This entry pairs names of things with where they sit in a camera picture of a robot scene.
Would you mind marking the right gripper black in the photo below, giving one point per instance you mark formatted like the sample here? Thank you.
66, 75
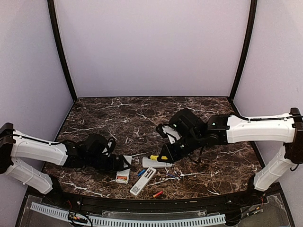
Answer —
172, 156

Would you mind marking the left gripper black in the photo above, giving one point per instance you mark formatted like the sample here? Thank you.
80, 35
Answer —
112, 168

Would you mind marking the yellow handled screwdriver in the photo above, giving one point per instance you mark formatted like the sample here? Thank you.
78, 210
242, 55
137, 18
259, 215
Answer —
153, 157

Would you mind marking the white remote with buttons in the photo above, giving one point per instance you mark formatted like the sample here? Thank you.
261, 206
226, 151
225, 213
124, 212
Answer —
125, 173

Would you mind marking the white remote with label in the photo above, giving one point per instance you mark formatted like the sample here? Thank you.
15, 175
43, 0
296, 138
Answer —
143, 181

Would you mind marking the red orange battery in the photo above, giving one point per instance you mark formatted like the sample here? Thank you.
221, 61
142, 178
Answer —
158, 194

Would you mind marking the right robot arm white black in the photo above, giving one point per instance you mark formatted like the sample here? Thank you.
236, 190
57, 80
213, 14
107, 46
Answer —
286, 128

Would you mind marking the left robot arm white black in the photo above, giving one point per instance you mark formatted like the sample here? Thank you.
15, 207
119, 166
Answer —
15, 146

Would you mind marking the orange battery in remote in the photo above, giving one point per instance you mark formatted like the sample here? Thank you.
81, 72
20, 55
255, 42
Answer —
122, 177

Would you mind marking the black front rail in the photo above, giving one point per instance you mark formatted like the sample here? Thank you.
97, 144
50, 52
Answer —
220, 203

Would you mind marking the white slotted cable duct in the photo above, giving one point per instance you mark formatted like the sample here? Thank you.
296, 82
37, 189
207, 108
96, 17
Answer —
127, 219

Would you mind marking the right black frame post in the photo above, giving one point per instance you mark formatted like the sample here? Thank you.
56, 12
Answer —
245, 49

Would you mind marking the black frame post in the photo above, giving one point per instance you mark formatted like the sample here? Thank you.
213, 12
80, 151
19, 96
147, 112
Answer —
60, 50
245, 49

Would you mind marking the left black frame post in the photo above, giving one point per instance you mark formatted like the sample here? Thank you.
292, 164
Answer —
60, 50

